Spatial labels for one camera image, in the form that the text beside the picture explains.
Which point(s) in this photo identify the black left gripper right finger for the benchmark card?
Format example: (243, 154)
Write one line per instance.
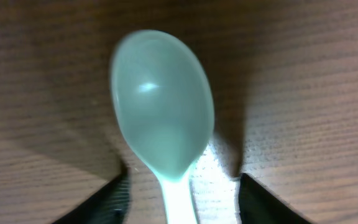
(259, 206)

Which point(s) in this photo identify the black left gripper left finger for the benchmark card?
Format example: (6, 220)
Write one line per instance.
(109, 205)

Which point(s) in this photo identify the light blue plastic spoon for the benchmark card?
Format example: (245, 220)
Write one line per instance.
(165, 112)

